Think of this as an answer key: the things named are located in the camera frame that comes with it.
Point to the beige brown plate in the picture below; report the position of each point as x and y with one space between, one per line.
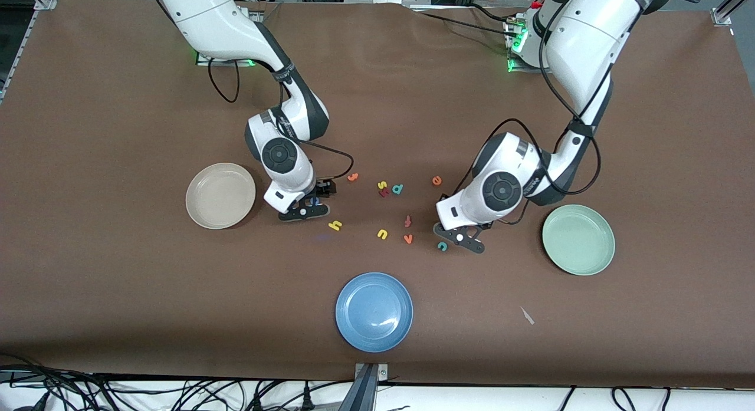
212 213

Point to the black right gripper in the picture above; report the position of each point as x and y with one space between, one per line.
319 190

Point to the brown table cover sheet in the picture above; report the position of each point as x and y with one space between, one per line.
118 281

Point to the white paper scrap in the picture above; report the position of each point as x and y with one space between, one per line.
527 315

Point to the grey metal camera bracket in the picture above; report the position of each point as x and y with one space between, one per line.
364 393

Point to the yellow letter h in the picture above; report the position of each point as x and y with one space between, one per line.
336 226

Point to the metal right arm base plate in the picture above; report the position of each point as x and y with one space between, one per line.
224 62

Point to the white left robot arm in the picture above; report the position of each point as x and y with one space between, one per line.
590 39

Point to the aluminium frame rail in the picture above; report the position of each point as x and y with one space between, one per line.
23 42
722 16

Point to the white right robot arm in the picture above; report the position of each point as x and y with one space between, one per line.
218 22

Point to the light green plate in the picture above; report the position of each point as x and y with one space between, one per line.
581 260

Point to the blue plate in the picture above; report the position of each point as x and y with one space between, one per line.
371 311

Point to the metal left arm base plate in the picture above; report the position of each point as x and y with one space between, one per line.
519 69

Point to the black power plug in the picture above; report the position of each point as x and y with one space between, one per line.
258 402
307 399

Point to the teal letter d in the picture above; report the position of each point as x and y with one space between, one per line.
397 189

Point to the yellow letter u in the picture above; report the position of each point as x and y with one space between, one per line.
380 234

